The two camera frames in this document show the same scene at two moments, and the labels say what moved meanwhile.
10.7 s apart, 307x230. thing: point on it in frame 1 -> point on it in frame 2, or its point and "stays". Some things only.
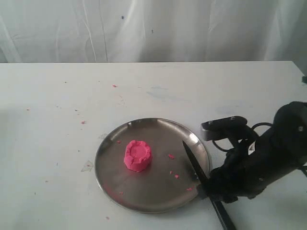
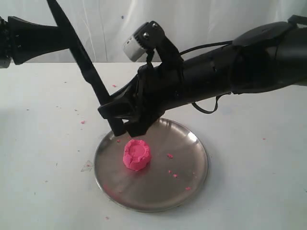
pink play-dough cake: x=137 y=155 stays
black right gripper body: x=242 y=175 -> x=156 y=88
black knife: x=202 y=179 -> x=117 y=126
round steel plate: x=142 y=165 stays
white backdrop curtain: x=153 y=31 stays
